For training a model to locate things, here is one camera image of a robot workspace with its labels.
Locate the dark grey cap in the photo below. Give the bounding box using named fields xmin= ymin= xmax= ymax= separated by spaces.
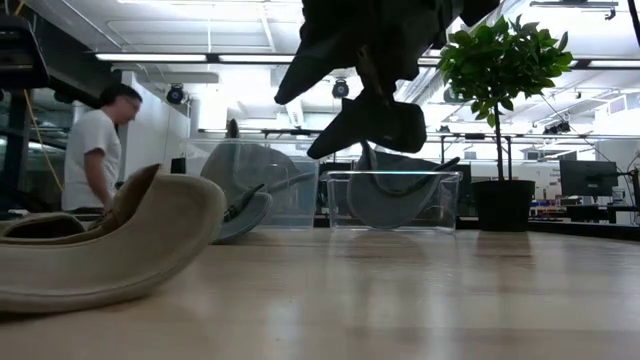
xmin=305 ymin=97 xmax=428 ymax=161

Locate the black plant pot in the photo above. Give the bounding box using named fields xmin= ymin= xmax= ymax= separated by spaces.
xmin=470 ymin=179 xmax=537 ymax=233

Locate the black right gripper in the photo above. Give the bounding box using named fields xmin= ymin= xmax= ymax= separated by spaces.
xmin=273 ymin=0 xmax=449 ymax=106

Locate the yellow cable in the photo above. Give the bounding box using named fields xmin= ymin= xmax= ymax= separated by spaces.
xmin=13 ymin=0 xmax=65 ymax=194

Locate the green leafy small tree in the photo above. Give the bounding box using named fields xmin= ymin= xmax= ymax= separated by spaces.
xmin=437 ymin=13 xmax=575 ymax=182

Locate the large clear plastic bin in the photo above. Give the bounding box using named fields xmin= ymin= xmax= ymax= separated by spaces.
xmin=182 ymin=137 xmax=321 ymax=231

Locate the washed grey-blue cap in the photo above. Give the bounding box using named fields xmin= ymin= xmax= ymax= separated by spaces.
xmin=346 ymin=139 xmax=461 ymax=231

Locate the black hanging cable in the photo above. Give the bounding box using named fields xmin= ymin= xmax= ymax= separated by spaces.
xmin=627 ymin=0 xmax=640 ymax=47

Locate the person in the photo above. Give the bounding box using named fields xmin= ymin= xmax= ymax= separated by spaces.
xmin=60 ymin=82 xmax=144 ymax=216

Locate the dark office desk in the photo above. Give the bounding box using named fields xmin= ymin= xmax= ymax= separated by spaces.
xmin=529 ymin=203 xmax=640 ymax=227

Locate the beige cap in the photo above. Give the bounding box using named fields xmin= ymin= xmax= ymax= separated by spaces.
xmin=0 ymin=163 xmax=228 ymax=315

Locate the small clear plastic bin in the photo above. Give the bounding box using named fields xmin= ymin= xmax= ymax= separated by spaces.
xmin=319 ymin=169 xmax=464 ymax=234

